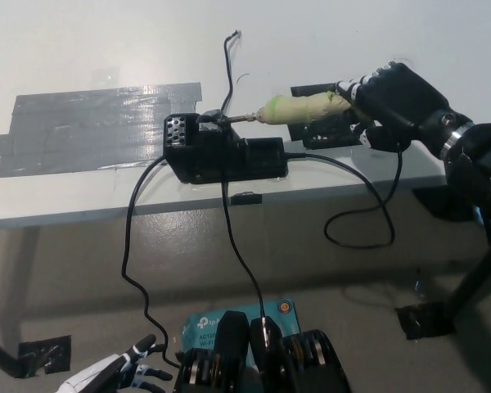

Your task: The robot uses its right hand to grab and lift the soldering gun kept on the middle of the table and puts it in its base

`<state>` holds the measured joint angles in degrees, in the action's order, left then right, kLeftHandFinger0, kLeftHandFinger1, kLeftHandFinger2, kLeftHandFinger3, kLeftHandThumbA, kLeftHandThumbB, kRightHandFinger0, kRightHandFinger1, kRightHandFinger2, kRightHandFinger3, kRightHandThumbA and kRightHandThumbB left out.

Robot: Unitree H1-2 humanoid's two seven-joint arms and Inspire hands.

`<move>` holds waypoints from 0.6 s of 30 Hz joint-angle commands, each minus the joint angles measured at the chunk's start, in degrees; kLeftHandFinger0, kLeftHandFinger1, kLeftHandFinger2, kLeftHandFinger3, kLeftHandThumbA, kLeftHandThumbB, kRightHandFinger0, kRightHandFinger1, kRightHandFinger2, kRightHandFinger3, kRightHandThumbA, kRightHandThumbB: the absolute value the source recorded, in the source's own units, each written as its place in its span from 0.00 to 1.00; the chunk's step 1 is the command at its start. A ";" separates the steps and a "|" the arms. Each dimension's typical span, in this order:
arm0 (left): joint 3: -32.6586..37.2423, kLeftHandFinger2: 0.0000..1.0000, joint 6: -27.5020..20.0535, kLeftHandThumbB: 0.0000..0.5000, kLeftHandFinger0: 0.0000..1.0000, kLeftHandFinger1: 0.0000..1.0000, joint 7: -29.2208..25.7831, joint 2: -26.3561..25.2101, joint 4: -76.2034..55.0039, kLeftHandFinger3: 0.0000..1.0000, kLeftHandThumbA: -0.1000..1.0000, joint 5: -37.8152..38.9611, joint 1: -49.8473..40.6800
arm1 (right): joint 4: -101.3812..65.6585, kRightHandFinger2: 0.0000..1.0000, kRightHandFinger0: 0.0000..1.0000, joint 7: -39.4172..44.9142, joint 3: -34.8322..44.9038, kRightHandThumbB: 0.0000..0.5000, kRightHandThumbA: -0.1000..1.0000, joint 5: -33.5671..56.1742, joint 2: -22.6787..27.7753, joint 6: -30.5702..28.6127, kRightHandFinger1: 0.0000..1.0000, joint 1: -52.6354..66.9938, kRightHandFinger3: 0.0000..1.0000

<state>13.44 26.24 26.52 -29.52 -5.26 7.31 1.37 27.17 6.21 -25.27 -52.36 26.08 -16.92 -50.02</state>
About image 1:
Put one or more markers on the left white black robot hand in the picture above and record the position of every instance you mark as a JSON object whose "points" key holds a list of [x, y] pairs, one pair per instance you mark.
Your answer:
{"points": [[98, 370]]}

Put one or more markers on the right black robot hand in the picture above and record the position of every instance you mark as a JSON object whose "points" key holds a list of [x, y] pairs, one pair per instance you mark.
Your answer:
{"points": [[397, 98]]}

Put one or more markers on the tape-wrapped soldering iron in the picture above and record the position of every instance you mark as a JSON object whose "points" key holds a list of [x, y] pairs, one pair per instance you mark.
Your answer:
{"points": [[303, 108]]}

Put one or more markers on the black robot torso blocks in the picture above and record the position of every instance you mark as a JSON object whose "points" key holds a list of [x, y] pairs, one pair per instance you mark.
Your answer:
{"points": [[270, 360]]}

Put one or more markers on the black soldering station base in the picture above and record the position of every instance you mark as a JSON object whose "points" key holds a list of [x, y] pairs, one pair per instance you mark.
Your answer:
{"points": [[229, 159]]}

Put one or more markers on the black tape square patch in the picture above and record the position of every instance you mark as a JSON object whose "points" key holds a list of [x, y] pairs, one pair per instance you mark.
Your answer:
{"points": [[323, 137]]}

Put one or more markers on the grey table leg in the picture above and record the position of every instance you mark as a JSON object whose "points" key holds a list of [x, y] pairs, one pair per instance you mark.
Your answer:
{"points": [[22, 262]]}

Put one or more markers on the small black tape strip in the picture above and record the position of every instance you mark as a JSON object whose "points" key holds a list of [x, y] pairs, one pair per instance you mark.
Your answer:
{"points": [[246, 199]]}

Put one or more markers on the teal router box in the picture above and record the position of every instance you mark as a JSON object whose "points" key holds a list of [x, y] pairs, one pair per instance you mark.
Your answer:
{"points": [[282, 317]]}

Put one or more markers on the black table underframe bracket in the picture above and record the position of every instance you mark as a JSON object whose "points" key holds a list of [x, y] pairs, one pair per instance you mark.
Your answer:
{"points": [[446, 204]]}

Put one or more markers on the grey duct tape patch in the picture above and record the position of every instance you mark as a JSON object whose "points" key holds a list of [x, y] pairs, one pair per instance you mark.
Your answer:
{"points": [[86, 131]]}

